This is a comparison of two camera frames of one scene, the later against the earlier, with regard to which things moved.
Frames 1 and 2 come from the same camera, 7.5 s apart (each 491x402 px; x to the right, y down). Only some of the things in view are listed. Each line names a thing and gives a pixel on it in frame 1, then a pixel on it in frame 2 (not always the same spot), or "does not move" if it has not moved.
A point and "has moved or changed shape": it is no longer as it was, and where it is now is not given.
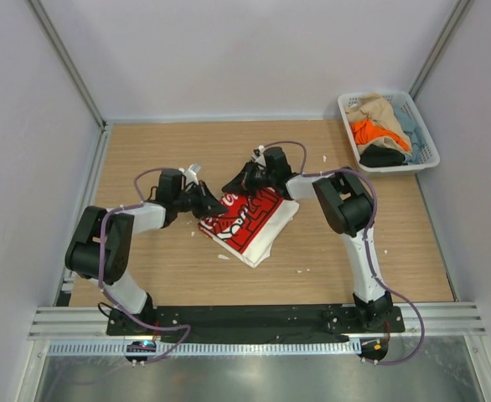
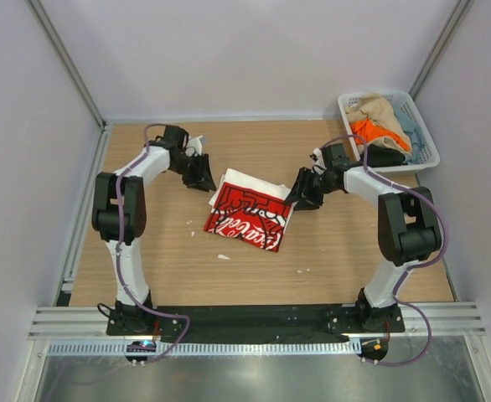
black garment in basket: x=374 y=156 does not move
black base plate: x=254 y=322 does not move
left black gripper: x=201 y=197 → x=193 y=168
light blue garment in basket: x=409 y=126 does not move
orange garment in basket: x=364 y=129 does not move
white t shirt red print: x=252 y=224 has moved or changed shape
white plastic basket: x=429 y=157 does not move
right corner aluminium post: x=438 y=50 does not move
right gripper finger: x=243 y=182 → x=304 y=204
